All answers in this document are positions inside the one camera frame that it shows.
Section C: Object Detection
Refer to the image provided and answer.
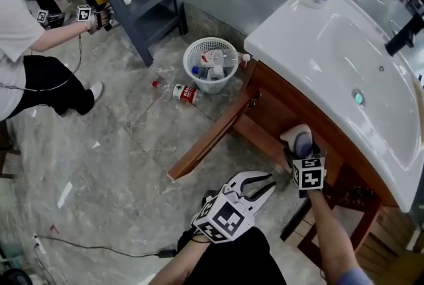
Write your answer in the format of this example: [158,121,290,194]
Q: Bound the clear bottle blue cap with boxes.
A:
[191,64,210,80]

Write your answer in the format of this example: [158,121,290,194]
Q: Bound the clear bottle white cap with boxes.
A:
[207,64,227,82]

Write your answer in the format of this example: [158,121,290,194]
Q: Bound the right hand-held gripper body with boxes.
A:
[284,148,328,200]

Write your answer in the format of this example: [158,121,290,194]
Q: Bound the white plastic mesh basket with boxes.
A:
[182,36,240,95]

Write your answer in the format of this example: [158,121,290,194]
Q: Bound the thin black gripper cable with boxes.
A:
[0,32,83,93]

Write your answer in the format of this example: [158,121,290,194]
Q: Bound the sink drain plug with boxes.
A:
[351,88,366,108]

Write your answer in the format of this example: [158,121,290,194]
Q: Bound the white power strip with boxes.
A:
[32,233,48,255]

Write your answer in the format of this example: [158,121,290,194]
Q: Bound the white and lavender item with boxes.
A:
[280,123,314,160]

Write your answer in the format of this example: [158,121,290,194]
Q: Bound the black faucet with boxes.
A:
[384,10,424,58]

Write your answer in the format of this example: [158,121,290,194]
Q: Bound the white ceramic sink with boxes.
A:
[243,0,424,213]

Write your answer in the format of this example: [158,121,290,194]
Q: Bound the person's left forearm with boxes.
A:
[148,237,213,285]

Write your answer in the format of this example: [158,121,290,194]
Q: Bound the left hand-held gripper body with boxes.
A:
[191,172,256,243]

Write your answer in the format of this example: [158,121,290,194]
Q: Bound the wooden sink cabinet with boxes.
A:
[167,60,424,285]

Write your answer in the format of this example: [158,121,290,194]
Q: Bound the black power cable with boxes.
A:
[32,233,179,260]

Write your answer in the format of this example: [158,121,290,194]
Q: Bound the clear bottle red label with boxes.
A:
[198,48,252,70]
[151,78,203,105]

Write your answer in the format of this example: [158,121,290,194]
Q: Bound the person's right forearm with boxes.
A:
[307,189,376,285]

